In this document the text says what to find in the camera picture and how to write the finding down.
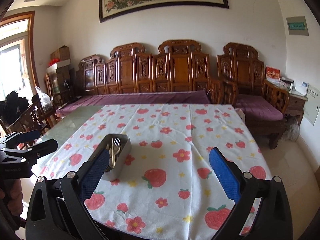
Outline carved wooden armchair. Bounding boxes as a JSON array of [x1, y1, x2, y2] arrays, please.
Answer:
[[216, 42, 290, 149]]

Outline carved wooden sofa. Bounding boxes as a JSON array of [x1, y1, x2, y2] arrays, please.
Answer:
[[75, 40, 210, 95]]

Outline wooden side table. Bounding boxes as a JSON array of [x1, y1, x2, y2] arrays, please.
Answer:
[[284, 92, 308, 125]]

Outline silver metal spoon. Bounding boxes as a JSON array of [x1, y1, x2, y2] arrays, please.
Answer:
[[105, 143, 121, 168]]

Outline window with wooden frame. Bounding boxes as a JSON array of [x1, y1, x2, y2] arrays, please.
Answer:
[[1, 11, 39, 101]]

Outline white wall electrical box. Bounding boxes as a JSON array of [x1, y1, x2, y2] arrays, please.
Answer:
[[304, 84, 320, 126]]

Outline grey metal tray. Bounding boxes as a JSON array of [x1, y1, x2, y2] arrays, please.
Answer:
[[88, 133, 132, 181]]

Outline stacked cardboard boxes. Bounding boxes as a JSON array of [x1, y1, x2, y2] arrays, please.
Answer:
[[44, 46, 71, 97]]

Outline person's left hand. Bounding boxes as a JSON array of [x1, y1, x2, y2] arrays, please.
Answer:
[[8, 179, 23, 216]]

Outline wooden chair at left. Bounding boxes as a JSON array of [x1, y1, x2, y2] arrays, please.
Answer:
[[1, 91, 59, 136]]

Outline grey wall panel box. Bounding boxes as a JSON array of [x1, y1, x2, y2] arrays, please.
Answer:
[[286, 16, 309, 36]]

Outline red card on table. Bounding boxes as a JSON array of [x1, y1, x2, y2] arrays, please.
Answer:
[[265, 66, 281, 82]]

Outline strawberry flower tablecloth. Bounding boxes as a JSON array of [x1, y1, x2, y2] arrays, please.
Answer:
[[33, 103, 271, 239]]

